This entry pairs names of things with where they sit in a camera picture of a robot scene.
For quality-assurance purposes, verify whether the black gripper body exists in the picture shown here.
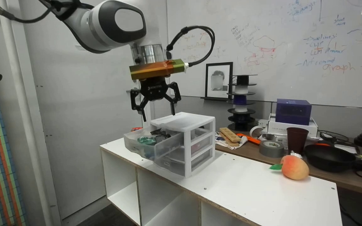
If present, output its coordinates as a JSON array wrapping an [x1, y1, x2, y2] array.
[[131, 78, 181, 111]]

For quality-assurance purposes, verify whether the teal small object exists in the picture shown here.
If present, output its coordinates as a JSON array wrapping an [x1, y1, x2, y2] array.
[[137, 136, 157, 146]]

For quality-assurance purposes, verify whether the clear top drawer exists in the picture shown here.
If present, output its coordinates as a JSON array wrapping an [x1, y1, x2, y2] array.
[[124, 129, 184, 161]]

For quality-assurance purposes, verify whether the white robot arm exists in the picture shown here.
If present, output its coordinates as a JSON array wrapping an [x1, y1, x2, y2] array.
[[0, 0, 184, 120]]

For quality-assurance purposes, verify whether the white plastic drawer unit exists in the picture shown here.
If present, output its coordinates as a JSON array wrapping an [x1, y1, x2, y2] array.
[[151, 112, 215, 178]]

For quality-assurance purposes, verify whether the framed portrait photo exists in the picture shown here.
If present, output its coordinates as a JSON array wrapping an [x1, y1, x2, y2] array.
[[205, 62, 233, 100]]

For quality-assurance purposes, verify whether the wooden brush block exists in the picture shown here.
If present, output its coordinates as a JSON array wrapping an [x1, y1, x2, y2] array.
[[220, 127, 241, 144]]

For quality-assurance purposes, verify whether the black filament spool stack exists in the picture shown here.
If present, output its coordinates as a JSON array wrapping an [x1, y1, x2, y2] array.
[[228, 75, 255, 132]]

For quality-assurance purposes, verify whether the white box under purple box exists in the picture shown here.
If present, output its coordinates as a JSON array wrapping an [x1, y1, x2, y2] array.
[[268, 115, 318, 139]]

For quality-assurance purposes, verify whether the grey tape roll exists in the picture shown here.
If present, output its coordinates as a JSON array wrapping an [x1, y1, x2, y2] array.
[[259, 141, 284, 159]]

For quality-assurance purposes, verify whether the white shelf cabinet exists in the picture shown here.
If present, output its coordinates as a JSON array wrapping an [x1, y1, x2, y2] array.
[[101, 140, 342, 226]]

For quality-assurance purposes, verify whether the dark red cup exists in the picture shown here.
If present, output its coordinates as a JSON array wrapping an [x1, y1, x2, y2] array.
[[287, 127, 308, 154]]

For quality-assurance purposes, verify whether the toy peach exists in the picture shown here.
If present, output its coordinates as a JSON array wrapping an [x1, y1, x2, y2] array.
[[270, 155, 309, 181]]

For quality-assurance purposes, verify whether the whiteboard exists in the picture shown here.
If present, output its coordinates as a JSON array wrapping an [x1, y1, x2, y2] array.
[[167, 0, 362, 107]]

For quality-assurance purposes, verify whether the black frying pan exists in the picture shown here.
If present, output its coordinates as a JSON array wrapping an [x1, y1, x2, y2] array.
[[304, 145, 356, 173]]

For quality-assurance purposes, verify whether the gold wrist camera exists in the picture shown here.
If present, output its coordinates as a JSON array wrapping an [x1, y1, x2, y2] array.
[[130, 60, 189, 80]]

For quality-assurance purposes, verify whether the orange handled tool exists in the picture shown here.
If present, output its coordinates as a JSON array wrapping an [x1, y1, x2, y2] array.
[[236, 132, 260, 146]]

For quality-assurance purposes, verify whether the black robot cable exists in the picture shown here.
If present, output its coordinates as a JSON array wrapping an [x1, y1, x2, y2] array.
[[0, 0, 216, 68]]

